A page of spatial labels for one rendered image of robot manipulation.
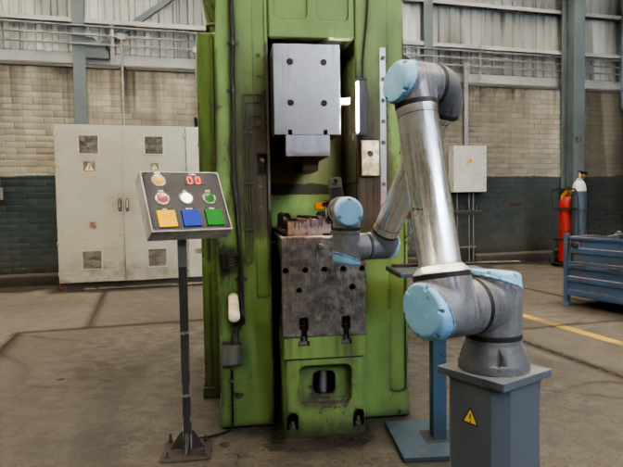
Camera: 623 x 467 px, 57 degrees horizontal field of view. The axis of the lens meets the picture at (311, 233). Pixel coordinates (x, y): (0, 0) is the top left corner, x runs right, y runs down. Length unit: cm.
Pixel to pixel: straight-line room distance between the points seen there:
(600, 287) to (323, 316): 390
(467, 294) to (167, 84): 740
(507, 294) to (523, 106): 903
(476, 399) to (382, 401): 136
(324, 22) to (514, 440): 199
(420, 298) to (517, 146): 899
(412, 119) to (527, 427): 87
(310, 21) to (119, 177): 525
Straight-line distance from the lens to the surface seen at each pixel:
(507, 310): 159
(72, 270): 784
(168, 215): 233
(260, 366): 280
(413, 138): 153
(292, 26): 283
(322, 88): 264
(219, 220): 239
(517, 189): 1035
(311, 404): 270
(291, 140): 258
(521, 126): 1047
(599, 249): 603
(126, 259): 776
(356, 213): 181
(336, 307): 258
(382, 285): 282
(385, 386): 294
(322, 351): 261
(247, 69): 277
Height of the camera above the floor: 106
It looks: 3 degrees down
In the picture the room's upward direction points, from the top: 1 degrees counter-clockwise
